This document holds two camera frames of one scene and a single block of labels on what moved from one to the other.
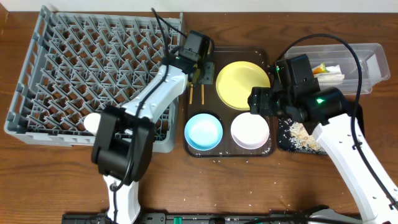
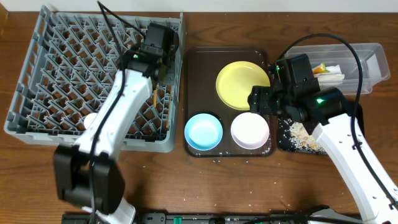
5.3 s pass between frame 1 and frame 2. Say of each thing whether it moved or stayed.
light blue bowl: stayed
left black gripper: moved
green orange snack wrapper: stayed
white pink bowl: stayed
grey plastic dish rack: stayed
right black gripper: stayed
